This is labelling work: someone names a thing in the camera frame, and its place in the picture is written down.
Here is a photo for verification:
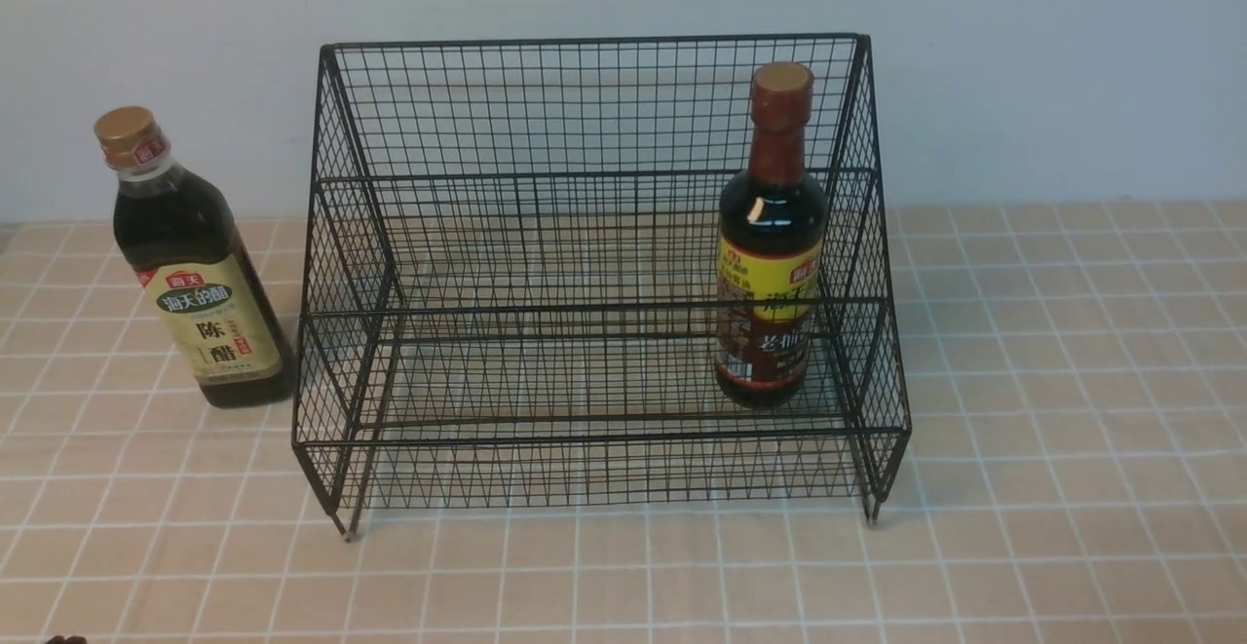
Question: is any soy sauce bottle red cap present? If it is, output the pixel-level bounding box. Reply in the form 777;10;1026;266
715;61;828;409

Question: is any vinegar bottle with beige label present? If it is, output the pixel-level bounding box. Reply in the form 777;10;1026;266
94;106;297;408

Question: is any black wire mesh shelf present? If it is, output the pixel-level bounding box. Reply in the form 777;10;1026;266
292;32;912;538

